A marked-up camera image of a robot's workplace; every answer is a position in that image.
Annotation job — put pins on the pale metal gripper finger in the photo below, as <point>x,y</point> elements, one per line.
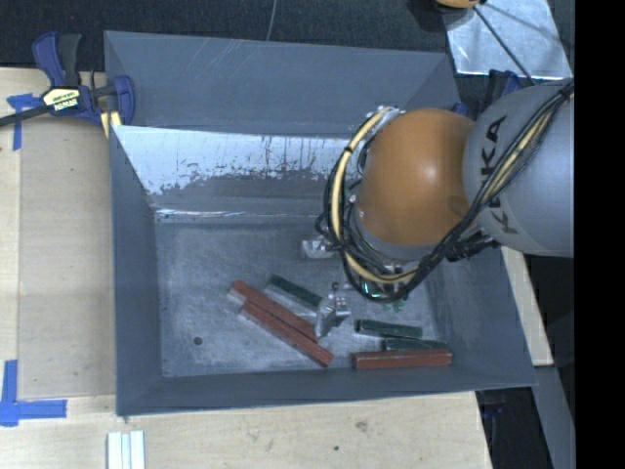
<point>316,248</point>
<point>330,316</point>

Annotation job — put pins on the red-brown flat block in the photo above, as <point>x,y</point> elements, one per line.
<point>293,336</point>
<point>400,359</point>
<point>273,306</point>

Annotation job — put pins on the dark green flat block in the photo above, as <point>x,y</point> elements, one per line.
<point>390,329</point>
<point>415,344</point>
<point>295,289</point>

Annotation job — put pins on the grey metal bin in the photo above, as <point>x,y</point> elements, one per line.
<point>220,91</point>

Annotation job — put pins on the pale wood board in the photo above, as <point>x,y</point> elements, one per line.
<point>63,262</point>

